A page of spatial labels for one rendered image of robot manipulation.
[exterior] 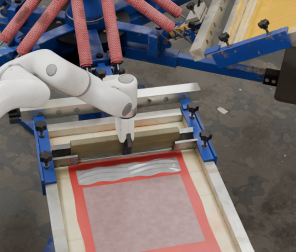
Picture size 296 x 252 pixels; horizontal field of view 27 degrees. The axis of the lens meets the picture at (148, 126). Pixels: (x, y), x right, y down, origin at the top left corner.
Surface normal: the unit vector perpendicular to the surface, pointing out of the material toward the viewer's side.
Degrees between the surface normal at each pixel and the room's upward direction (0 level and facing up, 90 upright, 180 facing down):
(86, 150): 90
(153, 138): 90
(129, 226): 0
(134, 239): 0
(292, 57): 0
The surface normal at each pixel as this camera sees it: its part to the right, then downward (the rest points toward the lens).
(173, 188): 0.04, -0.76
